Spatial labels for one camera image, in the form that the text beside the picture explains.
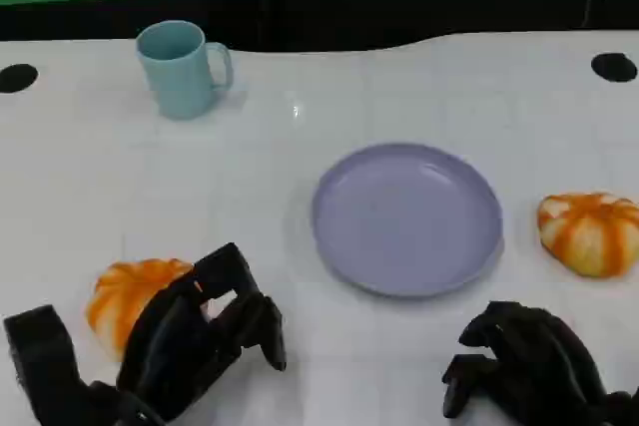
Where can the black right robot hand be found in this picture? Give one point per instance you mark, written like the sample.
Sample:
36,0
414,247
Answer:
544,366

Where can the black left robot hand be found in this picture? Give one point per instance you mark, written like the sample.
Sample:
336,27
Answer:
170,341

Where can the orange white toy bread roll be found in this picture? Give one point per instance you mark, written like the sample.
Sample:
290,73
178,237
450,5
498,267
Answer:
589,236
120,296

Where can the lilac plate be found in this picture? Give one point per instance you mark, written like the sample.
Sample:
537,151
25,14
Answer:
404,216

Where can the pale green mug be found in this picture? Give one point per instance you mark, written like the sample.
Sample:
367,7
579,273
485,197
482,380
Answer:
175,82

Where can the black table hole cover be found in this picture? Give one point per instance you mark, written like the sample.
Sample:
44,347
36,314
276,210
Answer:
17,78
614,67

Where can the black backdrop cloth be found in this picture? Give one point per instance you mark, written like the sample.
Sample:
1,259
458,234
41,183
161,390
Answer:
399,12

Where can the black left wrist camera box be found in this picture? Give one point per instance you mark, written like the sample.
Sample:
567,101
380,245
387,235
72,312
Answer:
40,356

